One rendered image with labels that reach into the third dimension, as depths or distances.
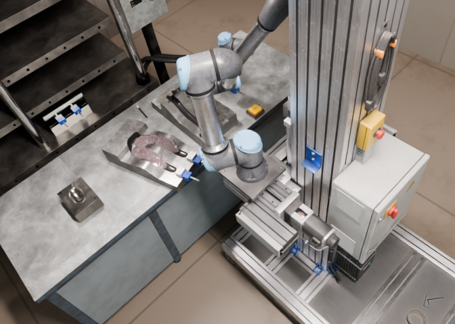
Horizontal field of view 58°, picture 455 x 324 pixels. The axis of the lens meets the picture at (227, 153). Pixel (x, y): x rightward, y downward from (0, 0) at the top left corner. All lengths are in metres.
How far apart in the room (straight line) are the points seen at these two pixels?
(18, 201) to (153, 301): 1.03
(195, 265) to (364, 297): 1.09
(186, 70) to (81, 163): 1.23
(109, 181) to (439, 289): 1.91
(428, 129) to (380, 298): 1.53
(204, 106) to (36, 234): 1.22
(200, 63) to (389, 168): 0.82
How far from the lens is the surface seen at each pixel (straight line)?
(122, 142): 2.35
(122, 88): 2.87
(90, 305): 2.60
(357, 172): 1.67
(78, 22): 2.64
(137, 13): 2.76
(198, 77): 1.47
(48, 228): 2.36
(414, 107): 3.67
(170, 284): 2.85
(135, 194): 2.25
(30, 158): 2.74
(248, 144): 1.70
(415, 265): 2.66
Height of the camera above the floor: 2.59
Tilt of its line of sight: 52 degrees down
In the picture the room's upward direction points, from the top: 12 degrees counter-clockwise
